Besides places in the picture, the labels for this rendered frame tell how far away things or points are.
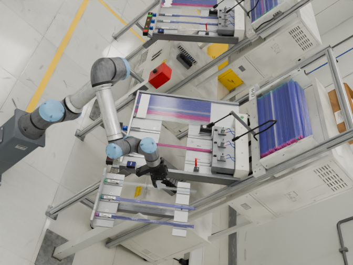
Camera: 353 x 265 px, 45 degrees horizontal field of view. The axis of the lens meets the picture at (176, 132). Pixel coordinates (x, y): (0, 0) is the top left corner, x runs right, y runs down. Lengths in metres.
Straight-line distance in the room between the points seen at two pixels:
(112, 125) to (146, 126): 0.74
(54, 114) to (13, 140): 0.28
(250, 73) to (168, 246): 1.64
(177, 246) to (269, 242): 1.24
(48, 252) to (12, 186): 0.48
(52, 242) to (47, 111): 1.01
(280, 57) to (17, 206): 2.34
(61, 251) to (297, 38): 2.39
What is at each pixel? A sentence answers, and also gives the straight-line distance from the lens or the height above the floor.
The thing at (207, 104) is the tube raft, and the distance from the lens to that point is 2.92.
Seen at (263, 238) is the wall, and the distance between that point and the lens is 4.19.
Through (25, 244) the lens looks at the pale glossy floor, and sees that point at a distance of 2.84.
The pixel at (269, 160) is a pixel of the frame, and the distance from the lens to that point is 2.35.
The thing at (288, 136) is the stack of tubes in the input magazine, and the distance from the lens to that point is 2.36.
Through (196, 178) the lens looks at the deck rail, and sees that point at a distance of 2.49.
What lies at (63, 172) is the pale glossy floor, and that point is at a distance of 3.19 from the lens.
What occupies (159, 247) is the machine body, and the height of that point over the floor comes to 0.27.
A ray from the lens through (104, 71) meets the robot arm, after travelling 2.03.
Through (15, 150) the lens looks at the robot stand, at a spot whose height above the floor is 0.42.
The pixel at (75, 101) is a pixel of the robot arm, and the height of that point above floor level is 0.84.
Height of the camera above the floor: 2.34
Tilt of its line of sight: 32 degrees down
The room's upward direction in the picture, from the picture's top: 59 degrees clockwise
